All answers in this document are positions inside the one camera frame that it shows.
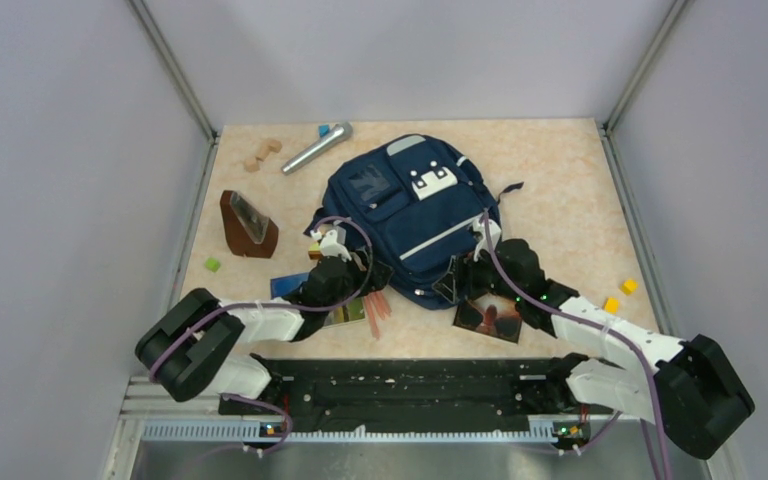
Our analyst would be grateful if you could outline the brown wooden metronome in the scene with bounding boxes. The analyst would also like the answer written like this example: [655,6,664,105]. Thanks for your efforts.
[219,190,279,259]

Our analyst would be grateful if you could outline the small green cube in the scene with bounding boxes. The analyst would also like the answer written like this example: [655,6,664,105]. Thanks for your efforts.
[204,257,221,273]

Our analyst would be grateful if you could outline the Three Days To See book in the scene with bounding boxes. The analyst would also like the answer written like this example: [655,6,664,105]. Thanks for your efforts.
[453,294,523,344]

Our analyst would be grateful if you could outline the yellow cube far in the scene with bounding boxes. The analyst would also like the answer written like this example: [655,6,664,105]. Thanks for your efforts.
[620,279,639,295]

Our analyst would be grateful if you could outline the navy blue student backpack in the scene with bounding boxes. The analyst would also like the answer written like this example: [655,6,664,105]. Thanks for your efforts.
[307,134,501,310]

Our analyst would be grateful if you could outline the yellow cube near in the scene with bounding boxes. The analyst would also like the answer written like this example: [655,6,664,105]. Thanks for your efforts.
[603,297,620,314]

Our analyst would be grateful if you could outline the blue green landscape book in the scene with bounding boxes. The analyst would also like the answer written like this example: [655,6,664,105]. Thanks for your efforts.
[269,273,367,327]

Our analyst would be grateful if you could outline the yellow cube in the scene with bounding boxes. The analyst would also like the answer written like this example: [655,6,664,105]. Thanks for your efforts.
[620,279,639,295]
[603,297,620,314]

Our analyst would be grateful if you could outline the stacked colourful toy bricks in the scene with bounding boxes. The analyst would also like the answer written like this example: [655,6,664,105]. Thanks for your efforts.
[307,242,323,260]

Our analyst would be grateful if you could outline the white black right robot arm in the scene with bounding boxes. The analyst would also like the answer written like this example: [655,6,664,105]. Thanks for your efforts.
[434,239,756,460]

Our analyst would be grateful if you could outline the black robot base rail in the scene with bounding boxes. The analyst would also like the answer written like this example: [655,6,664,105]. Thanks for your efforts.
[218,354,612,450]

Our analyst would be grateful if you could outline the silver microphone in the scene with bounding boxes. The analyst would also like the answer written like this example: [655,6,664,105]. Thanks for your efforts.
[281,122,353,175]

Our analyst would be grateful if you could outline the orange pencils bundle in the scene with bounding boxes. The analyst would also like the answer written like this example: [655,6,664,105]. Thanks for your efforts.
[363,291,391,340]

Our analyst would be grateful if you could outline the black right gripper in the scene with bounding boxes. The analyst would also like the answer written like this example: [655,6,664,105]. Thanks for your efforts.
[433,241,522,304]

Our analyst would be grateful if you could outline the wooden block puzzle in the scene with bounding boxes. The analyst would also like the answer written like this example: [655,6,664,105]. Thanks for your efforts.
[243,138,283,172]

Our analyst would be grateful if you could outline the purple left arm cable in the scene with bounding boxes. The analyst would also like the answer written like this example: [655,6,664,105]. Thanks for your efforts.
[148,215,375,456]

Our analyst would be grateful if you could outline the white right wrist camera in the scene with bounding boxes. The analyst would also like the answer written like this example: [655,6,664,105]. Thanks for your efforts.
[470,210,502,262]

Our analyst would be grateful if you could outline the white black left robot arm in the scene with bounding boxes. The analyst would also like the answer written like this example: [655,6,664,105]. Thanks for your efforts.
[135,252,393,414]

